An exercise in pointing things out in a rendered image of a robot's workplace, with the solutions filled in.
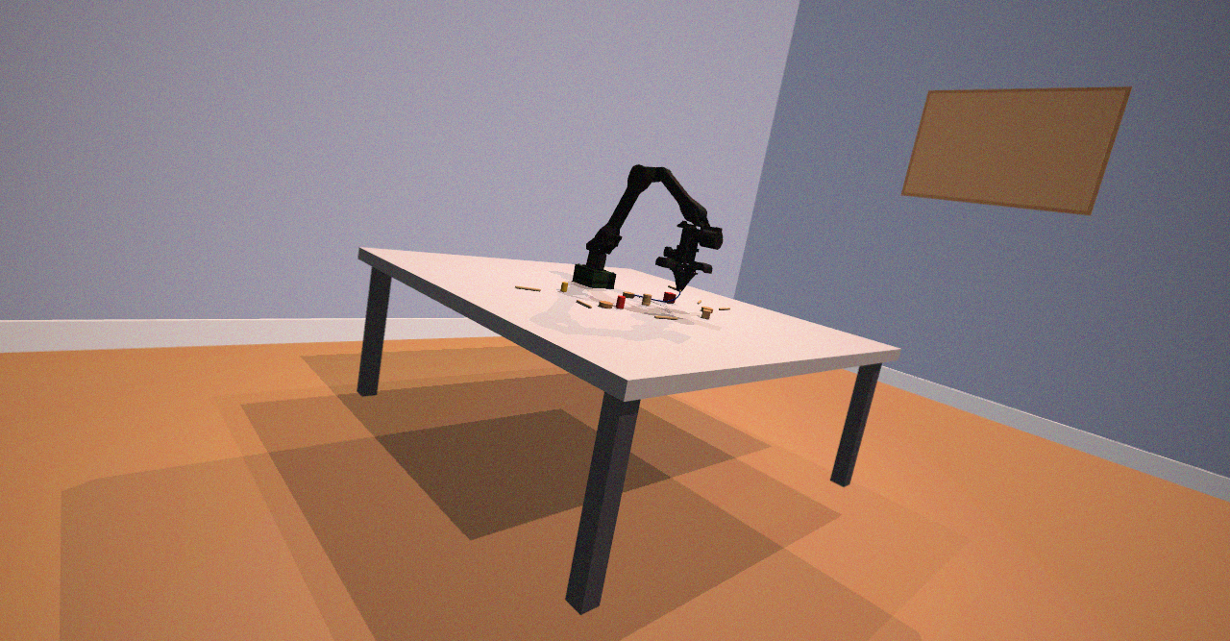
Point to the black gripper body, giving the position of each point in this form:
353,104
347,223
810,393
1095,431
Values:
686,255

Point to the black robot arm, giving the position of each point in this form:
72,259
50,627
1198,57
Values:
639,179

